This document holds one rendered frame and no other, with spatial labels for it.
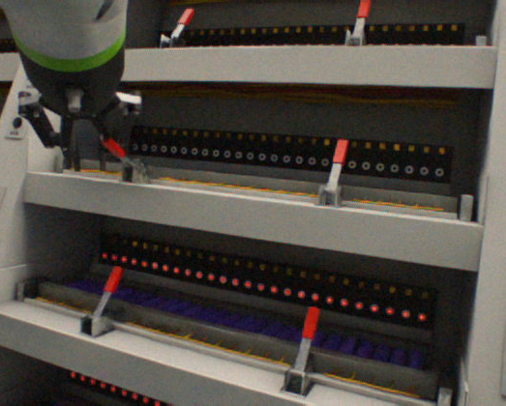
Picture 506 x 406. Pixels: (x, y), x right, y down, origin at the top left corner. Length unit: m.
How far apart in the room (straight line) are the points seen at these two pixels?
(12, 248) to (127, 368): 0.27
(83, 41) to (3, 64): 0.53
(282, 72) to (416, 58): 0.16
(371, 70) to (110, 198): 0.37
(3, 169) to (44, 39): 0.43
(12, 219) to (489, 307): 0.62
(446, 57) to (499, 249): 0.22
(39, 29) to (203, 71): 0.32
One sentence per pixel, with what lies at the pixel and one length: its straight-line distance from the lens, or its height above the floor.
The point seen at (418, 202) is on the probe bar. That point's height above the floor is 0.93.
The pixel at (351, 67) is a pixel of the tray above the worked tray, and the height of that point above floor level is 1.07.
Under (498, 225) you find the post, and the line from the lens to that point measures 0.49.
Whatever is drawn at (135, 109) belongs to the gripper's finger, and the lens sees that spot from 0.53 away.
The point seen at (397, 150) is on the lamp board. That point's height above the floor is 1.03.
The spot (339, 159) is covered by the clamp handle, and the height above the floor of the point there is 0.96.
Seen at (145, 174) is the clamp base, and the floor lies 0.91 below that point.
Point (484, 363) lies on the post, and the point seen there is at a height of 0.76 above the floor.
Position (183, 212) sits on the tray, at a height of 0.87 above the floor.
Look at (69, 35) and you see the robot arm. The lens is 0.36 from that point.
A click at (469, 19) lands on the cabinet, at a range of 0.84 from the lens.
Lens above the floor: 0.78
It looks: 13 degrees up
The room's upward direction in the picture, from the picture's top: 12 degrees clockwise
